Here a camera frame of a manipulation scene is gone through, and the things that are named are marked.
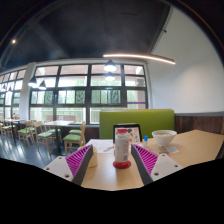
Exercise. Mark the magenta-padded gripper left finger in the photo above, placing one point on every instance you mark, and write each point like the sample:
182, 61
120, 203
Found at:
63, 166

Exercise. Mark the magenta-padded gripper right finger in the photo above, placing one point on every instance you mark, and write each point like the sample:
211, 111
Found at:
163, 165

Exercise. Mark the clear red-capped drink bottle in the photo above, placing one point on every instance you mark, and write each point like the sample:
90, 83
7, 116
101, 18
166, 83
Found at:
122, 148

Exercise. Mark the white napkin wrapper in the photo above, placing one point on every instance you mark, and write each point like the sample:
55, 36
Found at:
172, 149

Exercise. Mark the white ceramic bowl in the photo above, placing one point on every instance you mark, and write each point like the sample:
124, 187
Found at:
164, 138

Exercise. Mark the small blue-capped white bottle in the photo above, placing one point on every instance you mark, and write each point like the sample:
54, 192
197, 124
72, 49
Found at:
145, 142

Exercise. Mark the group of green-seated wooden chairs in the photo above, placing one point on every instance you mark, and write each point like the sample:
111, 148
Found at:
45, 135

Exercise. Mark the flat round red coaster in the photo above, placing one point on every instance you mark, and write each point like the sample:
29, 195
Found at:
122, 165

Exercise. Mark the black-framed table sign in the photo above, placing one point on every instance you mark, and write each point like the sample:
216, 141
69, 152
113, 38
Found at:
135, 133

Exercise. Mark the white paper sheet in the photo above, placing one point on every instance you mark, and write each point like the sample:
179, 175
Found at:
100, 145

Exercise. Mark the wooden dining table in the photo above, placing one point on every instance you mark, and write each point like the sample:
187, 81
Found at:
58, 123

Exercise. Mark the green upholstered booth bench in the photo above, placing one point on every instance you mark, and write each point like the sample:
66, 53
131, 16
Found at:
150, 120

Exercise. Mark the group of pendant ceiling lamps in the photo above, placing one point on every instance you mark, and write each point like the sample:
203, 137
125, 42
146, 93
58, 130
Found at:
110, 66

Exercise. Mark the curved linear ceiling light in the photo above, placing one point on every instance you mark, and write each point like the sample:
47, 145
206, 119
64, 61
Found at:
140, 56

